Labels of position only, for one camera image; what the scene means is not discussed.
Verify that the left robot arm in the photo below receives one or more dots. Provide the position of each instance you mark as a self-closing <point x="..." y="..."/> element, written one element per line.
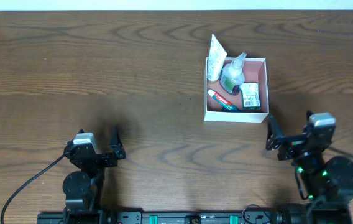
<point x="83" y="188"/>

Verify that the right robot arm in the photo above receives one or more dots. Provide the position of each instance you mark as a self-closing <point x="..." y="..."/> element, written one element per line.
<point x="326" y="185"/>

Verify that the clear pump bottle purple liquid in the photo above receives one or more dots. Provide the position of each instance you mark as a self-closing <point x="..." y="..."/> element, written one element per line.
<point x="232" y="75"/>

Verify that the white Pantene lotion tube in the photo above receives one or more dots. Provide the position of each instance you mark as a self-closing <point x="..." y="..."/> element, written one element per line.
<point x="216" y="58"/>

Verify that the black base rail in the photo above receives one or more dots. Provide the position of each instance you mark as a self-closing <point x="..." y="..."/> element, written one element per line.
<point x="251" y="215"/>

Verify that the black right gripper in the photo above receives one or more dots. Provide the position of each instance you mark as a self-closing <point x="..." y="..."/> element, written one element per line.
<point x="291" y="142"/>

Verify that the cream box with pink interior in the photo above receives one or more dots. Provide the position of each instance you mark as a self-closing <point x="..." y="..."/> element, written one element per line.
<point x="255" y="71"/>

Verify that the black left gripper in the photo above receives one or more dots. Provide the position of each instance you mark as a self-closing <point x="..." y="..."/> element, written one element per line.
<point x="100" y="157"/>

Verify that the green white soap box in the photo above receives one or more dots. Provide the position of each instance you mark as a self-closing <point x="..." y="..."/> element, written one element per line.
<point x="250" y="96"/>

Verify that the red teal Colgate toothpaste tube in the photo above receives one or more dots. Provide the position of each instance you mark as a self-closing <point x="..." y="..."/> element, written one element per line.
<point x="226" y="105"/>

